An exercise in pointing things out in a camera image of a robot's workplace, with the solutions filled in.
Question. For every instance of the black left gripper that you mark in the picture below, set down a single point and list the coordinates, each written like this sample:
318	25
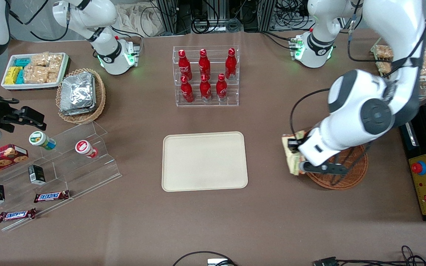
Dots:
293	143

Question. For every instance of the triangle sandwich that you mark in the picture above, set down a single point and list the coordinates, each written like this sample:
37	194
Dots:
291	162

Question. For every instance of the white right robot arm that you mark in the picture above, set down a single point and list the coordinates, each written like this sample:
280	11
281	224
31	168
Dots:
87	14

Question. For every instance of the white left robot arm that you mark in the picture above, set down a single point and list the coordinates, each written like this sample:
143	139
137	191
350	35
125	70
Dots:
375	114

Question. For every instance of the white rectangular snack tray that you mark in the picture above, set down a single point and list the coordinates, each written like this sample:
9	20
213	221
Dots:
9	85

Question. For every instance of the round brown wicker basket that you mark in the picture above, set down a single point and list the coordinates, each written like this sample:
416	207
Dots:
355	173

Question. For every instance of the oval tan wicker basket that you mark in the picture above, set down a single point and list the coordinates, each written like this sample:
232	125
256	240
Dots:
100	99

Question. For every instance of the cream plastic tray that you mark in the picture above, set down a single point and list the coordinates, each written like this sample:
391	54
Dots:
203	162

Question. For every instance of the green lid cup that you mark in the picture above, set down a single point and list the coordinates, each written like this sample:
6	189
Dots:
37	139

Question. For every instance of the teal snack pack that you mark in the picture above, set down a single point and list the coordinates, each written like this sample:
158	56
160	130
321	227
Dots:
22	62
20	77

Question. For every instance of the rice cracker bag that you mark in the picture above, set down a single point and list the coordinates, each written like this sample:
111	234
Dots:
55	60
53	75
35	74
40	59

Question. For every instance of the yellow snack pack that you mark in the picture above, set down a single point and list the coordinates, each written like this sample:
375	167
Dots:
12	75

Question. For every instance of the silver foil pack stack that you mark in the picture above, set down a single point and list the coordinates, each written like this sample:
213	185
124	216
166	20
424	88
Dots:
78	94

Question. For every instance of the small black box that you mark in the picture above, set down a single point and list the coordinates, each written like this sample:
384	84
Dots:
36	174

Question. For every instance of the red lid cup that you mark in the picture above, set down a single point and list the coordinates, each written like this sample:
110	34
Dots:
83	147

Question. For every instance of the clear acrylic step display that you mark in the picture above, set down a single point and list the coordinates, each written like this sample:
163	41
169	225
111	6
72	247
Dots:
87	173

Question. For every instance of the snickers bar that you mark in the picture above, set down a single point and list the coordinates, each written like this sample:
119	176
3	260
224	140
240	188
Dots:
17	215
51	196

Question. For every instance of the clear acrylic bottle rack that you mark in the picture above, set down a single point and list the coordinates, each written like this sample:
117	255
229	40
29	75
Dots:
213	103

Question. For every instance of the red cola bottle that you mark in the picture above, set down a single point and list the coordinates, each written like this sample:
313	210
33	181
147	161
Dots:
221	89
184	66
230	65
205	90
186	92
204	65

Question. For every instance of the red emergency stop button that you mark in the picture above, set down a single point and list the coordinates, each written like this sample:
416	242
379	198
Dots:
418	168

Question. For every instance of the white plug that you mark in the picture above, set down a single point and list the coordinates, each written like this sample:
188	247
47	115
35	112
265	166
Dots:
218	262

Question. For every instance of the black control box yellow panel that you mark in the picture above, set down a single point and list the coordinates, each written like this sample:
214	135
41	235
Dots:
425	192

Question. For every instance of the white cloth bag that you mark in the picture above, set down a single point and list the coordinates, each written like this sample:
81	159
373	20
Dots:
139	20

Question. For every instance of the aluminium frame post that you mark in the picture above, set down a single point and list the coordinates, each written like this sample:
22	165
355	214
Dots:
266	14
168	14

